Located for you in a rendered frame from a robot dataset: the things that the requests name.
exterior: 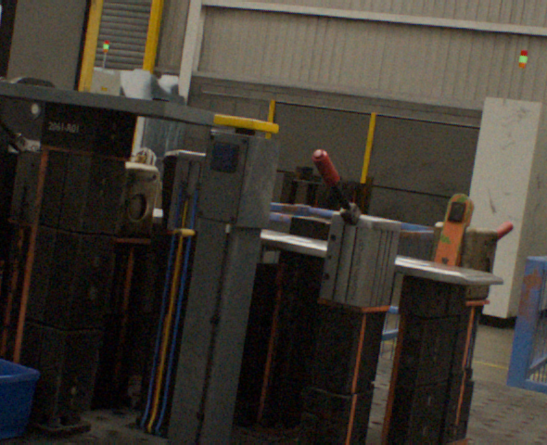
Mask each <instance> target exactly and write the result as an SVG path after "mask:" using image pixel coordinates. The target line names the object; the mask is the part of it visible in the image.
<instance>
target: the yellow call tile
mask: <svg viewBox="0 0 547 445"><path fill-rule="evenodd" d="M213 123H214V124H217V125H221V126H226V127H232V128H235V132H234V134H248V135H254V137H255V131H256V132H265V133H271V134H277V132H278V125H277V124H272V123H269V122H264V121H255V120H250V119H242V118H234V117H226V116H219V115H216V116H214V118H213Z"/></svg>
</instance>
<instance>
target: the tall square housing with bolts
mask: <svg viewBox="0 0 547 445"><path fill-rule="evenodd" d="M178 159H179V160H177V166H176V173H175V178H174V186H173V192H172V204H171V211H169V218H168V224H167V229H166V230H165V234H168V235H172V237H171V244H170V245H169V251H168V258H167V264H166V270H165V277H164V284H163V290H162V297H161V303H160V308H161V312H156V319H155V325H154V332H153V338H152V345H151V351H150V358H149V366H148V371H147V378H146V382H145V387H144V393H143V399H142V406H141V413H140V417H136V418H135V423H130V425H131V427H135V428H136V429H141V430H143V431H144V434H149V435H152V436H158V437H160V438H162V439H167V436H169V428H170V421H171V416H172V403H173V397H174V391H175V383H176V377H177V371H178V364H179V358H180V351H181V345H182V338H183V332H184V320H185V313H186V306H187V301H188V293H189V287H190V281H191V274H192V267H194V261H195V255H196V247H197V235H191V236H175V235H174V233H173V231H174V230H175V229H186V230H196V231H198V229H199V223H200V219H197V218H196V217H197V205H198V198H199V191H200V186H201V178H202V172H203V166H204V159H205V154H203V153H197V152H190V151H183V150H181V151H179V153H178ZM190 161H191V162H190ZM164 310H166V311H168V312H164ZM156 383H157V384H156Z"/></svg>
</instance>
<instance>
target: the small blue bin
mask: <svg viewBox="0 0 547 445"><path fill-rule="evenodd" d="M39 376H40V372H38V371H36V370H33V369H30V368H26V367H23V366H20V364H17V363H14V362H9V361H6V360H2V359H0V441H1V440H6V439H16V438H21V436H22V435H24V431H26V426H27V424H28V423H29V420H30V414H31V408H32V400H33V395H34V391H35V385H36V379H39Z"/></svg>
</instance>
